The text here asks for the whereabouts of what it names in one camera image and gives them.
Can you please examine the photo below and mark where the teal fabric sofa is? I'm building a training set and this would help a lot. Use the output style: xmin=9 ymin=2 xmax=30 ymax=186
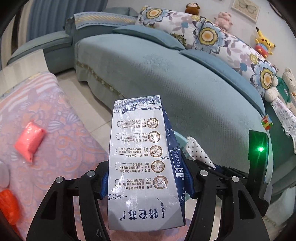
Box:
xmin=6 ymin=6 xmax=296 ymax=204

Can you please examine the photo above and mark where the pink snack packet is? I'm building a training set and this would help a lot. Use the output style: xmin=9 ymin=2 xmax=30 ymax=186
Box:
xmin=14 ymin=122 xmax=47 ymax=163

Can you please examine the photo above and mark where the red plastic bag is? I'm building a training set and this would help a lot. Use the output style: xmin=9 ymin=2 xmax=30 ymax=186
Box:
xmin=0 ymin=189 xmax=21 ymax=225

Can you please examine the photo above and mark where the brown monkey plush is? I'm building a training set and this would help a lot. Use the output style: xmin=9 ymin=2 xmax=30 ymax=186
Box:
xmin=185 ymin=3 xmax=200 ymax=15

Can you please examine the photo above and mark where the blue curtain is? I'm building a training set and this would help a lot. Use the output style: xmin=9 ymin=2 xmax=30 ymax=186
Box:
xmin=26 ymin=0 xmax=108 ymax=42

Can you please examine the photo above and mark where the light blue trash basket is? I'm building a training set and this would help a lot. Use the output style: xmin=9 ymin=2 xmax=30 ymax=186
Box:
xmin=174 ymin=131 xmax=191 ymax=159

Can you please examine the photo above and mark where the butterfly picture frame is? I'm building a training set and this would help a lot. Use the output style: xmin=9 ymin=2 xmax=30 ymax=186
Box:
xmin=231 ymin=0 xmax=260 ymax=23

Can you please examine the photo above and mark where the blue white milk carton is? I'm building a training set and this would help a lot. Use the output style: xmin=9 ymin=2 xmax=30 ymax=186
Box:
xmin=108 ymin=95 xmax=185 ymax=232

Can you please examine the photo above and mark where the pink patterned table cloth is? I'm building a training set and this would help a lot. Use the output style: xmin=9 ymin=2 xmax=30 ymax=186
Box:
xmin=1 ymin=72 xmax=108 ymax=238

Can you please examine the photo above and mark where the white coffee table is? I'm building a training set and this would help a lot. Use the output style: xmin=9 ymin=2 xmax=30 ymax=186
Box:
xmin=0 ymin=49 xmax=49 ymax=95

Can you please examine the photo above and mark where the pink plush toy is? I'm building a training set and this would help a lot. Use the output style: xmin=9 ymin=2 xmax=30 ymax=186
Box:
xmin=214 ymin=11 xmax=233 ymax=31

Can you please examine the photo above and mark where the rubik's cube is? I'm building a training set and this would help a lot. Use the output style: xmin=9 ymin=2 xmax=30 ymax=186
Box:
xmin=261 ymin=114 xmax=273 ymax=131

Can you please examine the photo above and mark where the floral long pillow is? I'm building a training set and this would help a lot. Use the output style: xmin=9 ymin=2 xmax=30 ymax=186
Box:
xmin=135 ymin=6 xmax=278 ymax=97

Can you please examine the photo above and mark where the white teddy bear green shirt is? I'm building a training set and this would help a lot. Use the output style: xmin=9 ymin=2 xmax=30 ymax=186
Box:
xmin=264 ymin=68 xmax=296 ymax=109

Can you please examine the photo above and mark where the yellow Pikachu plush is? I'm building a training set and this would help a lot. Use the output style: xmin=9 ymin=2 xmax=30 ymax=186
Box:
xmin=255 ymin=27 xmax=276 ymax=58

